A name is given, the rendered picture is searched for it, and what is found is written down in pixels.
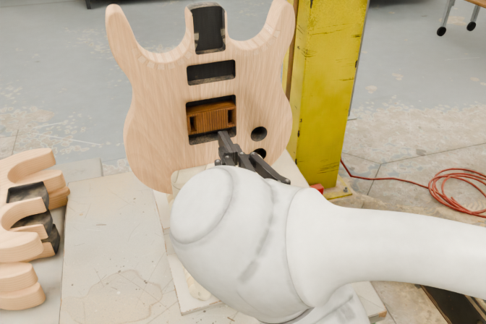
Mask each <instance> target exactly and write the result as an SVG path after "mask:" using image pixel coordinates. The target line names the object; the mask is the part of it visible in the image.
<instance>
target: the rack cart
mask: <svg viewBox="0 0 486 324"><path fill-rule="evenodd" d="M464 1H468V2H470V3H473V4H475V7H474V11H473V13H472V17H471V20H470V21H471V22H470V23H469V24H468V25H467V27H466V29H467V30H468V31H473V29H475V27H476V20H477V16H478V14H479V10H480V7H483V8H486V0H464ZM452 3H453V0H447V2H446V6H445V10H444V13H443V18H442V20H441V24H440V26H441V27H439V28H438V30H437V35H438V36H443V35H444V34H445V33H446V28H445V26H446V24H447V21H448V16H449V14H450V10H451V7H452Z"/></svg>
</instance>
